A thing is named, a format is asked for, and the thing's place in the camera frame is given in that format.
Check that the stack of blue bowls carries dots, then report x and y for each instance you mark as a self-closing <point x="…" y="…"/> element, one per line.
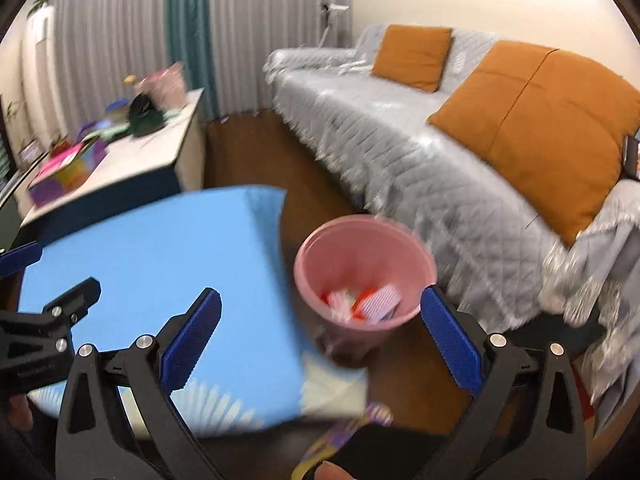
<point x="117" y="109"/>

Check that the person's dark trouser leg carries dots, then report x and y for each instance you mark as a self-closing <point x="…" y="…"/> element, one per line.
<point x="390" y="452"/>

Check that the colourful rainbow box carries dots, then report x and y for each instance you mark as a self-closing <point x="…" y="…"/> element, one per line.
<point x="65" y="175"/>

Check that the purple knitted cloth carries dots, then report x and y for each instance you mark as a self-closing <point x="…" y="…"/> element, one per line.
<point x="382" y="300"/>

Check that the pink plastic bin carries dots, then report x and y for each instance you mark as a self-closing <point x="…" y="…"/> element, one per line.
<point x="350" y="250"/>

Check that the phone with lit screen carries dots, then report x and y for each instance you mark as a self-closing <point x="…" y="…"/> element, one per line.
<point x="632" y="157"/>

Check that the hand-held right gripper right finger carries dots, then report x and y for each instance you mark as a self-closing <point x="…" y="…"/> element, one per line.
<point x="450" y="345"/>

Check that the teal curtain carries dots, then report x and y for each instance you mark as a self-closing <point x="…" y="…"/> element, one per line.
<point x="192" y="35"/>

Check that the pink patterned bag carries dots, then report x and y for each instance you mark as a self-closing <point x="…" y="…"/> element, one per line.
<point x="165" y="87"/>

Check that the large orange cushion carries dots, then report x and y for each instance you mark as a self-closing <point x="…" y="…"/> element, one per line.
<point x="545" y="130"/>

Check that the small photo frame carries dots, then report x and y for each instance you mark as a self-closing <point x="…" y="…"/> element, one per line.
<point x="31" y="151"/>

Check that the red wrapper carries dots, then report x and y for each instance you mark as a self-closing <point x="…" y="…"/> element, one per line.
<point x="367" y="296"/>

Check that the blue patterned tablecloth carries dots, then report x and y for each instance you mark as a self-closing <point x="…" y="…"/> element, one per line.
<point x="175" y="250"/>

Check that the dark green round tin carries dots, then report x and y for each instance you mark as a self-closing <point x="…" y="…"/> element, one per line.
<point x="147" y="122"/>

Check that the mint green tray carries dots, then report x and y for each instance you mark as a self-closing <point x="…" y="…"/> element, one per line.
<point x="115" y="131"/>

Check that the small orange cushion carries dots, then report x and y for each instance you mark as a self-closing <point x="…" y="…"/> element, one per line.
<point x="412" y="57"/>

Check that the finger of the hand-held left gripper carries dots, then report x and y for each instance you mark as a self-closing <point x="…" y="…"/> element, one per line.
<point x="70" y="300"/>
<point x="20" y="257"/>

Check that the green potted plant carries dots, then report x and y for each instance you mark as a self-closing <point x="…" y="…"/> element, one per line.
<point x="39" y="5"/>

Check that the person's left hand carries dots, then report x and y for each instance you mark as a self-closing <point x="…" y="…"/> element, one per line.
<point x="20" y="410"/>

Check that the white marble coffee table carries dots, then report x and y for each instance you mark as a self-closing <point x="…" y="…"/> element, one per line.
<point x="150" y="150"/>

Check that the white and green cabinet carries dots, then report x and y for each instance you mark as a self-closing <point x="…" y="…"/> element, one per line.
<point x="12" y="215"/>

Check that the colourful slipper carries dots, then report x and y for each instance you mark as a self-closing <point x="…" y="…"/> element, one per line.
<point x="360" y="420"/>

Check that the person's right hand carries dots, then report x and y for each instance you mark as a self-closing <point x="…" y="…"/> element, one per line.
<point x="334" y="471"/>

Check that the grey quilted sofa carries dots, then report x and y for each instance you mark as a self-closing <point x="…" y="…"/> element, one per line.
<point x="400" y="160"/>

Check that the white standing air conditioner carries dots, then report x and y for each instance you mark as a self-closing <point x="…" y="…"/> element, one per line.
<point x="42" y="65"/>

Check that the white floor lamp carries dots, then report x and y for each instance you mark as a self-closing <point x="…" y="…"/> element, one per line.
<point x="332" y="10"/>

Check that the grey curtain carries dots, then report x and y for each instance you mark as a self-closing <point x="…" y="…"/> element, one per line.
<point x="275" y="20"/>
<point x="110" y="35"/>

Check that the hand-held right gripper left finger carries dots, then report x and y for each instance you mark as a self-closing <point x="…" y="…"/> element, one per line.
<point x="192" y="340"/>

